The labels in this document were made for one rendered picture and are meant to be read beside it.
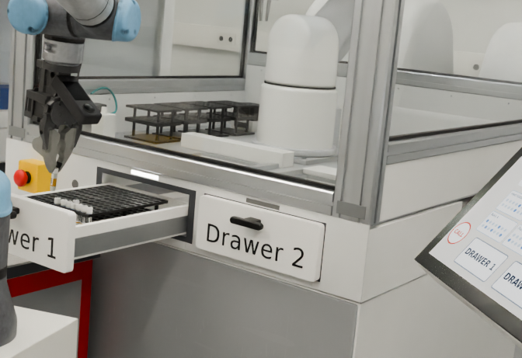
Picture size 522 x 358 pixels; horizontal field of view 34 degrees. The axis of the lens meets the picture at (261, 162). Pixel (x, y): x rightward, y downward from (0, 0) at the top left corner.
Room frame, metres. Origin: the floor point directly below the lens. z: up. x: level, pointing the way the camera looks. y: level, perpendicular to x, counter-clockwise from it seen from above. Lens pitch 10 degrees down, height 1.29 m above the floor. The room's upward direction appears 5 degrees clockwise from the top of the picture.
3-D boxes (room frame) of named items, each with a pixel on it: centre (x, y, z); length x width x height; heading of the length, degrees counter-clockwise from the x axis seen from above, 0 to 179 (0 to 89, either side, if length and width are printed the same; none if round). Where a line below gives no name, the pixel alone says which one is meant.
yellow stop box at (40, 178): (1.96, 0.53, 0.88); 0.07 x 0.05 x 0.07; 55
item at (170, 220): (1.70, 0.32, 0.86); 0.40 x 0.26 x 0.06; 145
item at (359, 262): (2.16, -0.06, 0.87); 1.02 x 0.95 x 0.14; 55
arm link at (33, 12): (1.51, 0.40, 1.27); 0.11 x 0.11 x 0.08; 75
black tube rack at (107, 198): (1.69, 0.32, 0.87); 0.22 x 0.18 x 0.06; 145
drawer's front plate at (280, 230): (1.61, -0.01, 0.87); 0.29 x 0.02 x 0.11; 55
